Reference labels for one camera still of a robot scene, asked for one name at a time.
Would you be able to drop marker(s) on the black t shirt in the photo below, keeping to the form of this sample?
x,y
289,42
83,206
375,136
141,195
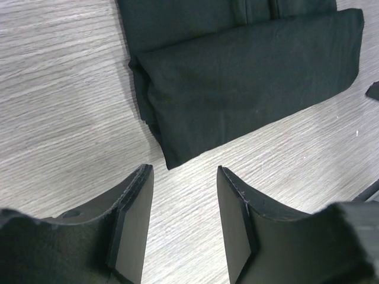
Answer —
x,y
208,72

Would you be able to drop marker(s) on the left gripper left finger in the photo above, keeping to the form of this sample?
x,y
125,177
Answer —
x,y
100,241

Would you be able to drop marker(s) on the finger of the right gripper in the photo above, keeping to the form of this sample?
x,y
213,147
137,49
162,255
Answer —
x,y
373,91

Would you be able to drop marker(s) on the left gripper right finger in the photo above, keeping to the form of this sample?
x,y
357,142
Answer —
x,y
268,242

